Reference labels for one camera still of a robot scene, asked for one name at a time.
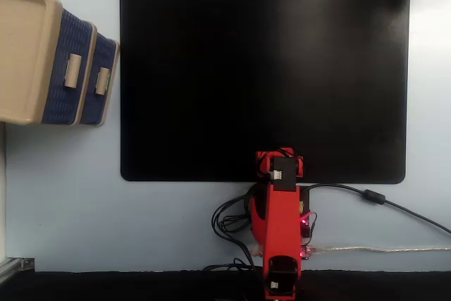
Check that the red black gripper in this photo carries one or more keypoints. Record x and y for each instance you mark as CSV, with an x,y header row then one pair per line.
x,y
263,163

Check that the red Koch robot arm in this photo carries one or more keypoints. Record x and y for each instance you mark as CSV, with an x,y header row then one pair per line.
x,y
282,223

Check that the red-lit motor driver board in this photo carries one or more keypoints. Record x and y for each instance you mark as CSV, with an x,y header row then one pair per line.
x,y
305,223

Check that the black rectangular table mat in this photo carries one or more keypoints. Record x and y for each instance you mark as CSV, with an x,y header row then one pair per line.
x,y
246,68

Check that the small USB controller board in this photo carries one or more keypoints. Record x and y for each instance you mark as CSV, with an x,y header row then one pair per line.
x,y
307,252

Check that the beige plastic drawer cabinet frame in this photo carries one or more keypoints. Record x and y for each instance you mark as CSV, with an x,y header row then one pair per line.
x,y
21,50

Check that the aluminium profile post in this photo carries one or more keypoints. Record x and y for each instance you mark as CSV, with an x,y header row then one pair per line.
x,y
14,265

